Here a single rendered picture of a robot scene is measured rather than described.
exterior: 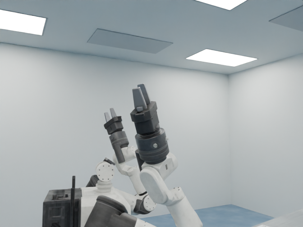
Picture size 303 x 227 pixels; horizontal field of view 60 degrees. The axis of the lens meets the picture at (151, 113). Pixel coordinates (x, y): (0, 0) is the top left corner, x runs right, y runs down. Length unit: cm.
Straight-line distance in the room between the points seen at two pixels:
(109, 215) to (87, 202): 15
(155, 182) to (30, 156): 382
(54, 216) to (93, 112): 373
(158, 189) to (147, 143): 13
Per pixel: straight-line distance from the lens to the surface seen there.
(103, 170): 101
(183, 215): 81
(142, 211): 136
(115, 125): 135
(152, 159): 74
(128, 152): 132
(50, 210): 99
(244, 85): 595
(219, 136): 598
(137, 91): 69
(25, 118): 447
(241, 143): 593
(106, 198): 84
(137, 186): 138
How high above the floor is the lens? 149
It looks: 5 degrees up
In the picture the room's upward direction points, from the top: straight up
